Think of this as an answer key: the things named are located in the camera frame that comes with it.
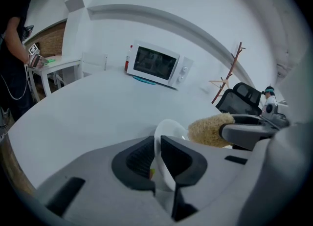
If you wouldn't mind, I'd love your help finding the teal silicone tool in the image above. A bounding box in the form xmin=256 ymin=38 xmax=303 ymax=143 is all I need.
xmin=133 ymin=75 xmax=157 ymax=86

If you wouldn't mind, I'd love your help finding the tan fluffy sponge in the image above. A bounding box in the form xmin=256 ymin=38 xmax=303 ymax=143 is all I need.
xmin=187 ymin=113 xmax=235 ymax=147

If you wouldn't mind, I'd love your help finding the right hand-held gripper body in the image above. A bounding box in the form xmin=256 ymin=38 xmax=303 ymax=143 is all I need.
xmin=259 ymin=102 xmax=291 ymax=129

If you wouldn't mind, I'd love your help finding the red-capped bottle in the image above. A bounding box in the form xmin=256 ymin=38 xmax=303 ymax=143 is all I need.
xmin=124 ymin=45 xmax=134 ymax=71

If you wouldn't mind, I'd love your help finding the small white table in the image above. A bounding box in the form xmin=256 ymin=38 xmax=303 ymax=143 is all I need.
xmin=29 ymin=55 xmax=83 ymax=103

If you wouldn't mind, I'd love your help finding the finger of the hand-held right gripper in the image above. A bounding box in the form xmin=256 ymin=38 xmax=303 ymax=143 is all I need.
xmin=231 ymin=113 xmax=266 ymax=124
xmin=219 ymin=123 xmax=278 ymax=151

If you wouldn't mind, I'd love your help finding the black mesh office chair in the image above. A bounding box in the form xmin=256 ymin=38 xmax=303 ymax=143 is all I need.
xmin=215 ymin=82 xmax=263 ymax=116

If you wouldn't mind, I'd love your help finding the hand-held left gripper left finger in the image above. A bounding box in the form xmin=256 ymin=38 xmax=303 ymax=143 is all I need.
xmin=36 ymin=136 xmax=173 ymax=226

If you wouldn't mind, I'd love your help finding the white microwave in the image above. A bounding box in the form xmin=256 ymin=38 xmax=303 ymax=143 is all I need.
xmin=126 ymin=40 xmax=194 ymax=89

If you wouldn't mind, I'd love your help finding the white round plate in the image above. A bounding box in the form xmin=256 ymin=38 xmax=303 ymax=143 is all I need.
xmin=154 ymin=119 xmax=189 ymax=191

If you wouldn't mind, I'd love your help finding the small white chair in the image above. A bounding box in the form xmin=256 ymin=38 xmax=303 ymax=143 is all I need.
xmin=82 ymin=52 xmax=108 ymax=78

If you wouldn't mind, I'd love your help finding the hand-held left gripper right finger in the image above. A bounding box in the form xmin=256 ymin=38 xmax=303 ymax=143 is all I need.
xmin=160 ymin=136 xmax=268 ymax=222

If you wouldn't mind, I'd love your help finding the large white table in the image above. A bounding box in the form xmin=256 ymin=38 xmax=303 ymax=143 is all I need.
xmin=7 ymin=67 xmax=221 ymax=189

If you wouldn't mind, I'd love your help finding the wooden coat rack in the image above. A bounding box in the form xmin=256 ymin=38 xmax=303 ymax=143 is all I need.
xmin=211 ymin=41 xmax=246 ymax=105

